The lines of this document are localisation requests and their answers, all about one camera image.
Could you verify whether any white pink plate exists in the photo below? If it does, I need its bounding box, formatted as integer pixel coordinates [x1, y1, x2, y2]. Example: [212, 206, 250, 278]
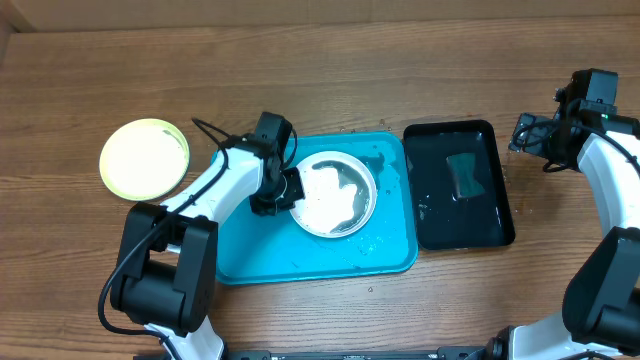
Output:
[290, 151, 378, 239]

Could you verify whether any dark green sponge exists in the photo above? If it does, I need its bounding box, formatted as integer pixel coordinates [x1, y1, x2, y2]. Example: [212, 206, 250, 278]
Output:
[446, 153, 486, 199]

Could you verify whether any yellow plate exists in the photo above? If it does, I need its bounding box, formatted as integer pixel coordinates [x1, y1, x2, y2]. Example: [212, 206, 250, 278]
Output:
[99, 118, 190, 201]

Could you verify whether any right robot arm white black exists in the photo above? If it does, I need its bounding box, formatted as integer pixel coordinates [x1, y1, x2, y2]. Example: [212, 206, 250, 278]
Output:
[469, 68, 639, 360]

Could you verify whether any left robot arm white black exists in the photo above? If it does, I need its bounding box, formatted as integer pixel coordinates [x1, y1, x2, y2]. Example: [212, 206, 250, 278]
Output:
[98, 112, 304, 359]

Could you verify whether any teal plastic tray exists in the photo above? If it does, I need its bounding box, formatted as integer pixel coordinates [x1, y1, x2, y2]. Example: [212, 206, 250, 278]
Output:
[217, 132, 418, 285]

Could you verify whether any black plastic tray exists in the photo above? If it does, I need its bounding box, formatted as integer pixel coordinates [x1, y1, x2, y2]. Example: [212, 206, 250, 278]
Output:
[403, 120, 516, 251]

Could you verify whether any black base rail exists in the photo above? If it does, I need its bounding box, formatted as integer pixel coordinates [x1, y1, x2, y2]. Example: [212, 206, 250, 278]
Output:
[221, 346, 489, 360]

